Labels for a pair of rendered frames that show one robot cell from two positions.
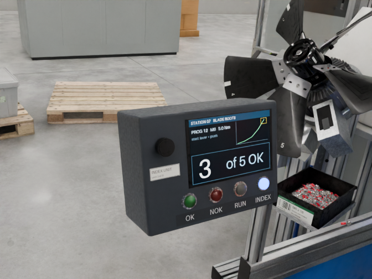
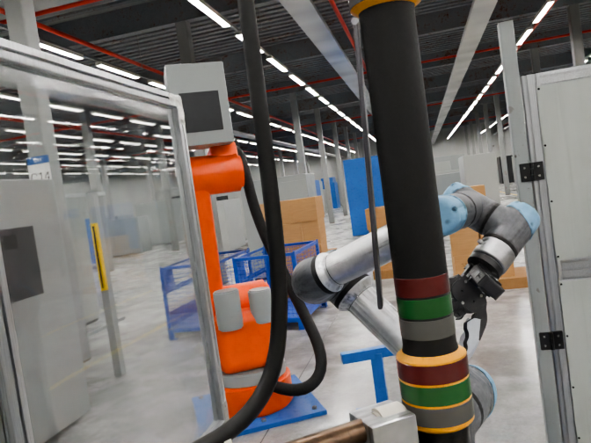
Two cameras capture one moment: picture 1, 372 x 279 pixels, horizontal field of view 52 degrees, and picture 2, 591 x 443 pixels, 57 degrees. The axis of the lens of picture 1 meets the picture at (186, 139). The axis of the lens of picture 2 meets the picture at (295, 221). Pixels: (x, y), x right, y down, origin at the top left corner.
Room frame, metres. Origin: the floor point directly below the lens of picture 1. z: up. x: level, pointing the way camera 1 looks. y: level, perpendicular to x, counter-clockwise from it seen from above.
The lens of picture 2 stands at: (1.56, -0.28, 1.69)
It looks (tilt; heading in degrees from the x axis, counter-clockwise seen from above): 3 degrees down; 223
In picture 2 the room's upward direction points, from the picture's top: 8 degrees counter-clockwise
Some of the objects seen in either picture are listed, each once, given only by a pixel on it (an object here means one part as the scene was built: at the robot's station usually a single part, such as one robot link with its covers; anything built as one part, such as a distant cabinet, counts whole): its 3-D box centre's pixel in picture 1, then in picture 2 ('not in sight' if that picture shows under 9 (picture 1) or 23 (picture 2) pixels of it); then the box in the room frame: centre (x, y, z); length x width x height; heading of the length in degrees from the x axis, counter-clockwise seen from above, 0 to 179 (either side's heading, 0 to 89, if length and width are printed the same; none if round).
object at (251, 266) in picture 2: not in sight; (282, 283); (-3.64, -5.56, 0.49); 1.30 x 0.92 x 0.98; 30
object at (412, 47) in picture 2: not in sight; (408, 182); (1.27, -0.45, 1.69); 0.03 x 0.03 x 0.21
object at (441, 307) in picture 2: not in sight; (424, 303); (1.27, -0.45, 1.62); 0.03 x 0.03 x 0.01
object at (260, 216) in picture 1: (259, 223); not in sight; (0.69, -0.17, 0.96); 0.03 x 0.03 x 0.20; 30
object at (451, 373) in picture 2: not in sight; (432, 363); (1.27, -0.45, 1.58); 0.04 x 0.04 x 0.01
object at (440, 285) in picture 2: not in sight; (421, 282); (1.27, -0.45, 1.63); 0.03 x 0.03 x 0.01
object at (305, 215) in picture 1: (313, 196); not in sight; (1.01, -0.40, 0.85); 0.22 x 0.17 x 0.07; 135
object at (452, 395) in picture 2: not in sight; (434, 383); (1.27, -0.45, 1.56); 0.04 x 0.04 x 0.01
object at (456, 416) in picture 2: not in sight; (437, 403); (1.27, -0.45, 1.55); 0.04 x 0.04 x 0.01
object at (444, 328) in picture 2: not in sight; (426, 323); (1.27, -0.45, 1.60); 0.03 x 0.03 x 0.01
